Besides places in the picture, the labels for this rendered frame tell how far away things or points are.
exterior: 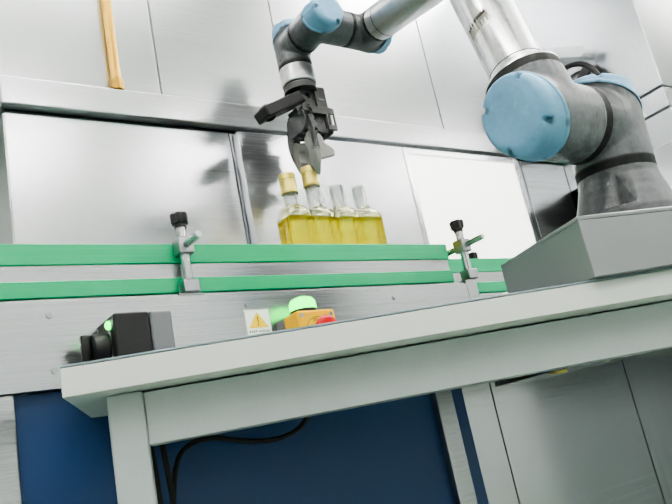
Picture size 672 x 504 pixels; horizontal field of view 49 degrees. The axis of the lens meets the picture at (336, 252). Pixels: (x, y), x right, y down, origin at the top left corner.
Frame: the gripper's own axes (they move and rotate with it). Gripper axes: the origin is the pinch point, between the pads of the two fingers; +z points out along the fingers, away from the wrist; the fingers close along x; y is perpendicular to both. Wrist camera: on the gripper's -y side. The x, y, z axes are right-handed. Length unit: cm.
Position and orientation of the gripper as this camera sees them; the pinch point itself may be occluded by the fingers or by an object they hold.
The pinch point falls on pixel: (309, 172)
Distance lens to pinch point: 154.9
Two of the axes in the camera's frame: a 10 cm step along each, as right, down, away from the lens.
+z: 2.0, 9.4, -2.7
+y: 8.1, 0.0, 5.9
